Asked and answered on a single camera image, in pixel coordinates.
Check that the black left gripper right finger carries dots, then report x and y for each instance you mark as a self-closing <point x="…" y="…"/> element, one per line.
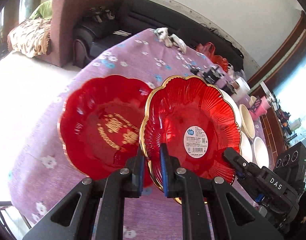
<point x="211" y="209"/>

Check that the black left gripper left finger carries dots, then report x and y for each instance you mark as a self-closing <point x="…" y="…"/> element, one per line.
<point x="94" y="209"/>

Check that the white paper bowl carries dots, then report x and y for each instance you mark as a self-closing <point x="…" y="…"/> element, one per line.
<point x="246" y="148"/>
<point x="231" y="102"/>
<point x="260" y="152"/>
<point x="247" y="122"/>

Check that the small red gold-rimmed plate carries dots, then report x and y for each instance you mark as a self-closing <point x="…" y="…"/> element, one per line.
<point x="197" y="125"/>

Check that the dark wooden cabinet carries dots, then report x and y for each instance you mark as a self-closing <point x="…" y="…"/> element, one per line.
<point x="272" y="126"/>

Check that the purple floral tablecloth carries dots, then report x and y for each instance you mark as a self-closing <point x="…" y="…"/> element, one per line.
<point x="44" y="175"/>

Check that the pink knit-sleeved thermos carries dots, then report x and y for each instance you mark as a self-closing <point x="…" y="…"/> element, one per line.
<point x="262" y="104"/>

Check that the black phone stand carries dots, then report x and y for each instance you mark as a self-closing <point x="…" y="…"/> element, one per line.
<point x="254" y="104"/>

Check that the large red wedding plate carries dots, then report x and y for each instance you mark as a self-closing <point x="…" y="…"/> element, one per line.
<point x="100" y="122"/>

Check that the white plastic jar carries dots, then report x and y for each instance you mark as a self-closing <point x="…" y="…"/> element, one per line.
<point x="241" y="89"/>

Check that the black cylindrical motor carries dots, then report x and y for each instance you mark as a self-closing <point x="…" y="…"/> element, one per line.
<point x="230" y="87"/>

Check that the small black adapter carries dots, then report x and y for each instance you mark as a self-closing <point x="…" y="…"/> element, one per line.
<point x="194" y="70"/>

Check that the red plastic bag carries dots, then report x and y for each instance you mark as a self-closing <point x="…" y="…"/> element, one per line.
<point x="208" y="50"/>

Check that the white work glove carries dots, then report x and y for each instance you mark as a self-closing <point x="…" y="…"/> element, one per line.
<point x="179" y="43"/>
<point x="163" y="36"/>

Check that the black sofa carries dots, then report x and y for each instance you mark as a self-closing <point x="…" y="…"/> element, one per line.
<point x="94" y="34"/>

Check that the floral patterned blanket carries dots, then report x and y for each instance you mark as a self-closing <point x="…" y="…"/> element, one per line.
<point x="31" y="37"/>

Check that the green cushion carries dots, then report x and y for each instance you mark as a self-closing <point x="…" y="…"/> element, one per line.
<point x="44" y="10"/>

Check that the maroon armchair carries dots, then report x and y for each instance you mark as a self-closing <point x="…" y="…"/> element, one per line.
<point x="65" y="15"/>

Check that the black motor with wires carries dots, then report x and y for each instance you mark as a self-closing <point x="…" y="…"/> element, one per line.
<point x="212" y="75"/>

